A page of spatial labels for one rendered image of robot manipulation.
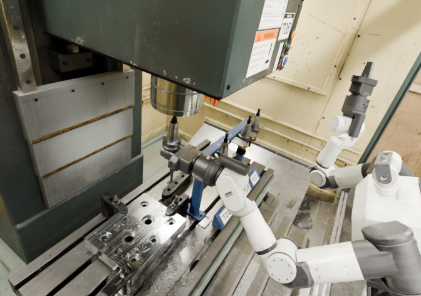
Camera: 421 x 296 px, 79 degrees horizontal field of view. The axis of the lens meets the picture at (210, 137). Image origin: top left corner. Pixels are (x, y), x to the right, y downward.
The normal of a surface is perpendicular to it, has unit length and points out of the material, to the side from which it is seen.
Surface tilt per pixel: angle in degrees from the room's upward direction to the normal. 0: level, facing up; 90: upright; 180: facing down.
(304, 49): 90
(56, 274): 0
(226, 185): 71
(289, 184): 24
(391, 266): 63
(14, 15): 90
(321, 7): 90
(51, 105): 90
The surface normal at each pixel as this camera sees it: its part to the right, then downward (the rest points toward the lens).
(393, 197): -0.20, -0.93
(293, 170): -0.07, -0.62
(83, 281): 0.15, -0.84
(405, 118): -0.51, 0.37
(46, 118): 0.84, 0.39
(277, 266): -0.38, 0.04
